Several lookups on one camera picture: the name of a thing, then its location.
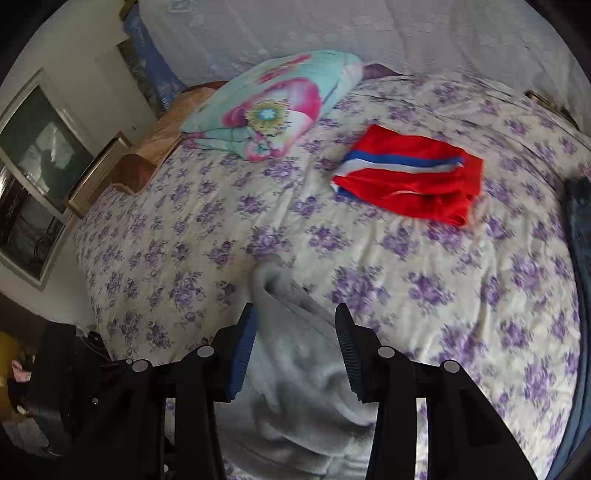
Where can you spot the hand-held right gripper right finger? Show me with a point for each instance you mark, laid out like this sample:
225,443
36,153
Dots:
351,355

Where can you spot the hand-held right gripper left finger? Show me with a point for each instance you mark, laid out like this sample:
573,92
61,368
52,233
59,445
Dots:
242,355

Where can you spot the grey fleece pants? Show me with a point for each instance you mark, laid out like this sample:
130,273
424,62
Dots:
295,369

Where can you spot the purple floral bedsheet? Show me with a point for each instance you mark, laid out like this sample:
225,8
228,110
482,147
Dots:
415,286

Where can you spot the red striped folded shorts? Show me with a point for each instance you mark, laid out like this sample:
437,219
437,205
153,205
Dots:
411,175

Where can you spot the white framed window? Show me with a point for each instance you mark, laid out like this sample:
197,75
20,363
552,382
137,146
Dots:
41,175

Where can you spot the orange brown pillow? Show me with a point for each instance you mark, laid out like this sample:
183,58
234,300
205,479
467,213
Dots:
157,143

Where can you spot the teal pink floral folded quilt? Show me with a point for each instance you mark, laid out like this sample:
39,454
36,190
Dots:
277,101

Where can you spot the blue jeans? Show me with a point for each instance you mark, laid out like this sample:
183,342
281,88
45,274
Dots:
579,230

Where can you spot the dark purple cloth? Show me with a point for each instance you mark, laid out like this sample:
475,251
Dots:
381,71

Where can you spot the blue patterned cushion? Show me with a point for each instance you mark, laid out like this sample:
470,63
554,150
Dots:
147,60

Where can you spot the brown wooden object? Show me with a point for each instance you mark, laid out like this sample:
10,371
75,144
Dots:
551,108

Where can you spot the white lace cover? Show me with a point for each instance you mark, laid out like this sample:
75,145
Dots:
369,37

